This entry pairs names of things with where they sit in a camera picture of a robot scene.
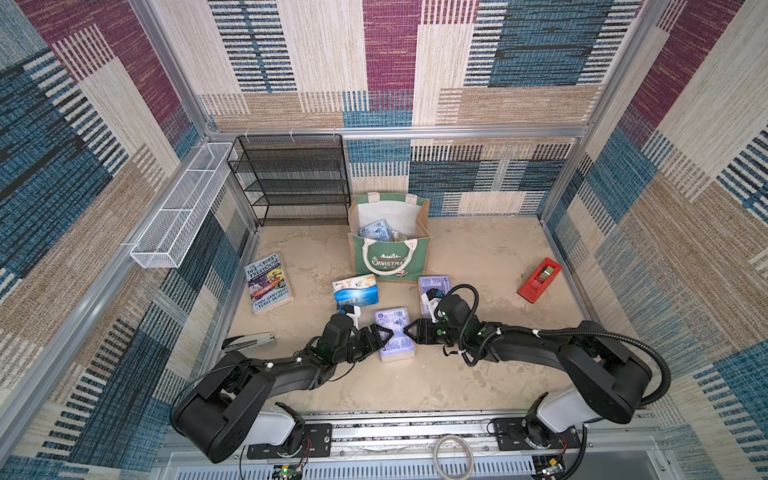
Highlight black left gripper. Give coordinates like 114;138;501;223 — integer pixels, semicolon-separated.
333;325;395;368

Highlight purple tissue pack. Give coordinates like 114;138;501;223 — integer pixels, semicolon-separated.
418;276;451;318
374;307;416;363

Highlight blue wave tissue pack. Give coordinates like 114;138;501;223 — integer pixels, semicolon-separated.
332;274;379;308

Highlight light blue tissue pack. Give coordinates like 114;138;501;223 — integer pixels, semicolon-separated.
359;219;393;242

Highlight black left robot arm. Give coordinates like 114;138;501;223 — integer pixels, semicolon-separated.
169;313;395;463

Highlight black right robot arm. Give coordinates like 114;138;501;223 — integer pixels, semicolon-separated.
403;290;672;449

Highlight green burlap Christmas canvas bag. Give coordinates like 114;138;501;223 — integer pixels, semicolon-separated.
348;192;431;282

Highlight colourful paperback book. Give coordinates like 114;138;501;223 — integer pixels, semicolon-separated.
244;252;294;315

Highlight black stapler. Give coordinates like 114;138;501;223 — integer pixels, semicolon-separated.
221;332;275;353

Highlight red tape dispenser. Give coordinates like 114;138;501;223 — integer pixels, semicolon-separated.
517;258;563;304

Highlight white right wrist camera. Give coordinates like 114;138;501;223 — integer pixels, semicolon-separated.
420;288;444;309

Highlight white cable coil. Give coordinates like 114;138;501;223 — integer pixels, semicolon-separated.
431;434;475;480

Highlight black wire mesh shelf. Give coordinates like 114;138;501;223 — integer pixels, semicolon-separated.
229;134;352;227

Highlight white wire mesh basket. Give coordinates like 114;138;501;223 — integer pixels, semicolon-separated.
130;143;233;269

